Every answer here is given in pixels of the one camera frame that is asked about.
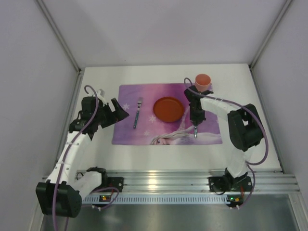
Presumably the knife with teal handle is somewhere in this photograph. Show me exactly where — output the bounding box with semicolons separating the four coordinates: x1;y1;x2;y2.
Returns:
194;126;198;138

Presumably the fork with teal handle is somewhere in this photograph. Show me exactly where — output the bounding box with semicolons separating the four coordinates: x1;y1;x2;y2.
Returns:
133;97;143;129

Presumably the orange plate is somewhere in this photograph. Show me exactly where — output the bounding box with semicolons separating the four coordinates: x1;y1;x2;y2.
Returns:
153;97;184;123

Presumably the orange plastic cup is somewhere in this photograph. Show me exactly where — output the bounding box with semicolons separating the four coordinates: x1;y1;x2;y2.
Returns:
194;74;211;92

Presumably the purple pink snowflake placemat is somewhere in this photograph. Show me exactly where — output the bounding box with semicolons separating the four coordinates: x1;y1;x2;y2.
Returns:
112;83;222;145

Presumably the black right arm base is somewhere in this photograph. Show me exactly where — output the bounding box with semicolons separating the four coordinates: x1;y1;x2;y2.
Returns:
208;175;252;194

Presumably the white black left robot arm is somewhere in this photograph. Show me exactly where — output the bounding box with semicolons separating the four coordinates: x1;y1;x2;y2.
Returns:
36;96;129;218

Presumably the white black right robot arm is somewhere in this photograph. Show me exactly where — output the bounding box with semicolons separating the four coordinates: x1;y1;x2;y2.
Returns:
184;86;268;192

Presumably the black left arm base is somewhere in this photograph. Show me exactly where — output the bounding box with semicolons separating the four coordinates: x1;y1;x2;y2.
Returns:
103;177;124;193

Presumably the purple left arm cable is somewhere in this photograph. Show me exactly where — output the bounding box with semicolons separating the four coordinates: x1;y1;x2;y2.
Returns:
52;84;120;231

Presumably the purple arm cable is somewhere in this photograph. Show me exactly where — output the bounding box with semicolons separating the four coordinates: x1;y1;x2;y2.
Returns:
184;77;269;209
52;84;120;231

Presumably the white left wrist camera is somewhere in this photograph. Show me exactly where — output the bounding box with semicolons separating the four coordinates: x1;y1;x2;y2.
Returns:
96;89;107;104

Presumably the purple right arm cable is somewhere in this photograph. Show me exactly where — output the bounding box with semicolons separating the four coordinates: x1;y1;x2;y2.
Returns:
184;77;269;209

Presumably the slotted grey cable duct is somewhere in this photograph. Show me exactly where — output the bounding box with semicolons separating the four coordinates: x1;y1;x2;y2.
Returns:
82;194;243;205

